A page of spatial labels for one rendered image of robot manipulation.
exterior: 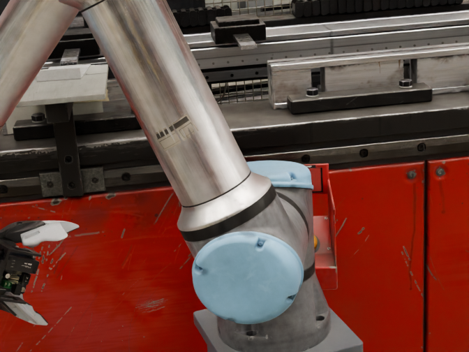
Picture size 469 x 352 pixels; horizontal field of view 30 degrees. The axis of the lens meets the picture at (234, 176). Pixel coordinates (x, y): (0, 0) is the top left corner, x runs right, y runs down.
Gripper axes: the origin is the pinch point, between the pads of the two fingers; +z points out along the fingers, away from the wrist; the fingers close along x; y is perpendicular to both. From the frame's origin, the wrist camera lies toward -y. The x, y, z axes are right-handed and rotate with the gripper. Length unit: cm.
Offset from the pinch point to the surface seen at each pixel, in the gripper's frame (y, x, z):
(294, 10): -54, 66, 78
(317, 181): -1, 25, 48
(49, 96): -30.5, 24.7, 6.4
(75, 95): -27.4, 26.3, 9.4
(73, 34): -68, 40, 28
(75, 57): -57, 35, 24
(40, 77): -43, 28, 10
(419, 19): -30, 72, 96
